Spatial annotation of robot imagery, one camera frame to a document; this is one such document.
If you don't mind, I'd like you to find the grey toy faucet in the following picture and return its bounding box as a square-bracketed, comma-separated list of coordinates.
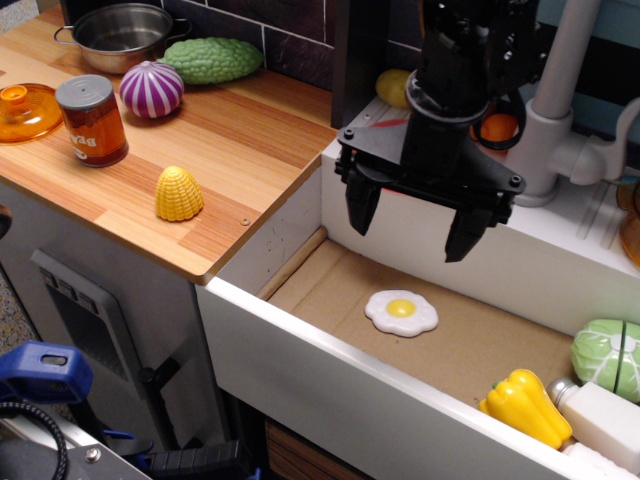
[505, 0, 639, 207]

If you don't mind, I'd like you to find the orange transparent pot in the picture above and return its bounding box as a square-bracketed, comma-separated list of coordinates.
[616, 176, 639, 268]

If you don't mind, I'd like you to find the red plastic plate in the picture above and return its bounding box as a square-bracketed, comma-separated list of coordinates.
[370, 119, 410, 196]

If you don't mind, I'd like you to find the orange toy fruit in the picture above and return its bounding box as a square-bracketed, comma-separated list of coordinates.
[479, 113, 519, 142]

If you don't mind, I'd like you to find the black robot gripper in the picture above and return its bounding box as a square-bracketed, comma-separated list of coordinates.
[335, 72, 526, 263]

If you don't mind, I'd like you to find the white toy sink basin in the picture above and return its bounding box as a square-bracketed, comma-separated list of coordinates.
[197, 144, 639, 479]

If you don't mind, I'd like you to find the toy fried egg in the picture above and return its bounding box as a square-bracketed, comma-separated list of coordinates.
[364, 289, 439, 338]

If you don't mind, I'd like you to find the orange transparent pot lid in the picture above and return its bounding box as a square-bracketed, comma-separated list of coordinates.
[1, 83, 63, 145]

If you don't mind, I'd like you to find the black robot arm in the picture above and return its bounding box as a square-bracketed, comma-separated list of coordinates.
[335, 1, 545, 262]

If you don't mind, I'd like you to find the steel cooking pot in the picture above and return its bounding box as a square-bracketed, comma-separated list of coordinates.
[53, 3, 192, 75]

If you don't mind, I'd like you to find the orange toy beans can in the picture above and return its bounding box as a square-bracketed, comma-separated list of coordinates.
[55, 74, 129, 168]

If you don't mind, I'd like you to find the blue clamp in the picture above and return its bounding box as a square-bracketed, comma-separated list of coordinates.
[1, 341, 94, 404]

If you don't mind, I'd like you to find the green toy bitter gourd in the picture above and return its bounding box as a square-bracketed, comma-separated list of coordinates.
[159, 37, 263, 85]

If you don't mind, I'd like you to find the purple striped toy onion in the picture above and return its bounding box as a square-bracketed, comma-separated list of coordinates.
[119, 61, 185, 119]

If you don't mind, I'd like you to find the black braided cable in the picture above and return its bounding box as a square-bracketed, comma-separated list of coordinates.
[0, 400, 69, 480]

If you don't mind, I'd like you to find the grey toy oven door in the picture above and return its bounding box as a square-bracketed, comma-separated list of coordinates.
[31, 249, 180, 400]

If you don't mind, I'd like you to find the yellow toy potato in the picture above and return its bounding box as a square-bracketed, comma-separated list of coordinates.
[375, 69, 410, 109]

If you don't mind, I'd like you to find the yellow toy bell pepper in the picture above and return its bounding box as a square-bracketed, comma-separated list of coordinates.
[479, 369, 573, 450]

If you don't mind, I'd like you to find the yellow toy corn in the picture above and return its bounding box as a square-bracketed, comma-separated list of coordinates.
[155, 166, 204, 222]

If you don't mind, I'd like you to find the green toy cabbage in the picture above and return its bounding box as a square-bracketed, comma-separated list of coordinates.
[570, 319, 639, 404]

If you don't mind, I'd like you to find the white toy bottle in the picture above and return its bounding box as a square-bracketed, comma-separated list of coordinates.
[547, 378, 639, 474]

